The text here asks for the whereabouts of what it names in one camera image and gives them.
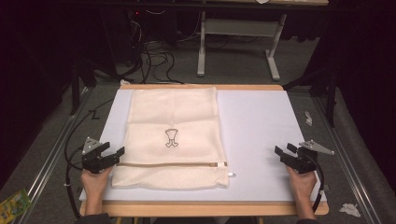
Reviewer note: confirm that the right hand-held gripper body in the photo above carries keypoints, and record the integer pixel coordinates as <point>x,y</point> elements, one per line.
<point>306,160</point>

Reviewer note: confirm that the person's right hand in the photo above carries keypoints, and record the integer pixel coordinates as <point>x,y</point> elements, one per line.
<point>301,185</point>

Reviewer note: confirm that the crumpled white paper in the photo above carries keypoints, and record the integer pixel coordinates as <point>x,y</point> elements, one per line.
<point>350,210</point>

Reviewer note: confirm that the white table mat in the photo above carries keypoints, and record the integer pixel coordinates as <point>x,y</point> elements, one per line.
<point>258,130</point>

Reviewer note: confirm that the black stand leg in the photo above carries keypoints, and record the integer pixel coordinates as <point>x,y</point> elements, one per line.
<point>75,87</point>
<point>330,93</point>

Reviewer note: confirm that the metal floor rail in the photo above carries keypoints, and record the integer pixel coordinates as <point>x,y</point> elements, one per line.
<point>345,155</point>
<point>46,165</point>

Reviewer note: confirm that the small white plastic scrap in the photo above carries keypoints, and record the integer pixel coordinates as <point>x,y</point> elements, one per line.
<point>308,118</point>

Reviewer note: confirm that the green printed packet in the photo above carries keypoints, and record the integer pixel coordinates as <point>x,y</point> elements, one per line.
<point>14,205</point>

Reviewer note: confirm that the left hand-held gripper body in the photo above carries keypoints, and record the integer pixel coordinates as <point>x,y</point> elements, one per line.
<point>95,160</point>

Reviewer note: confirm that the person's left hand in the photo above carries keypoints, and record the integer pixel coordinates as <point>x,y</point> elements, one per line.
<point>95,183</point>

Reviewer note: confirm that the white metal desk frame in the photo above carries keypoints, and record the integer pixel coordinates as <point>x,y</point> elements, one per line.
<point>243,28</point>

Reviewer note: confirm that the cream mesh laundry bag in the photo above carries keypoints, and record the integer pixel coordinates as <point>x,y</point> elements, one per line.
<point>174,115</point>

